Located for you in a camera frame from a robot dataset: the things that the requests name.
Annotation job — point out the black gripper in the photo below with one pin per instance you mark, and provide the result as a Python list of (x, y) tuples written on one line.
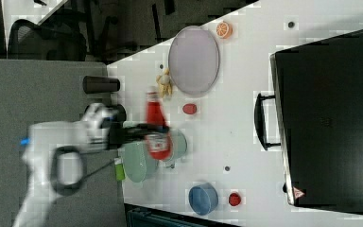
[(119, 136)]

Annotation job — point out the grey round plate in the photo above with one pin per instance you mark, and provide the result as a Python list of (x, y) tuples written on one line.
[(193, 60)]

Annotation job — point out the green plastic strainer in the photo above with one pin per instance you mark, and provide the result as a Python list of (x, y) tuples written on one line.
[(138, 164)]

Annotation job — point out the green mug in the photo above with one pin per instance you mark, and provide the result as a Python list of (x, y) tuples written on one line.
[(179, 148)]

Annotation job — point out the black office chair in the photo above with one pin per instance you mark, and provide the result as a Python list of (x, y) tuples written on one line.
[(28, 41)]

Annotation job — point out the orange slice toy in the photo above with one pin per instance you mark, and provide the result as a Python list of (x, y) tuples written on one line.
[(224, 30)]

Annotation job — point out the blue cup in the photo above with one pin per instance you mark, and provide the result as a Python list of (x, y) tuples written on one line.
[(203, 199)]

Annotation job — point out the yellow plush banana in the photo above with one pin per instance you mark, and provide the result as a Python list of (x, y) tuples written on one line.
[(164, 83)]

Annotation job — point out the red plush strawberry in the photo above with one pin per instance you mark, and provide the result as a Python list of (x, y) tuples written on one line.
[(234, 199)]

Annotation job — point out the red plush ketchup bottle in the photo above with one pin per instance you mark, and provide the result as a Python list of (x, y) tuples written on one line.
[(158, 143)]

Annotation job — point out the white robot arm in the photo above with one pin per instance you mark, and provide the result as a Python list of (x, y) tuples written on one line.
[(55, 155)]

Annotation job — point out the dark grey cup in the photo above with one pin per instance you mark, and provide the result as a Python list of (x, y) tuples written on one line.
[(95, 85)]

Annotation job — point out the green bottle white cap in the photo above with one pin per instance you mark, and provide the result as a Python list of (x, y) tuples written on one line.
[(119, 169)]

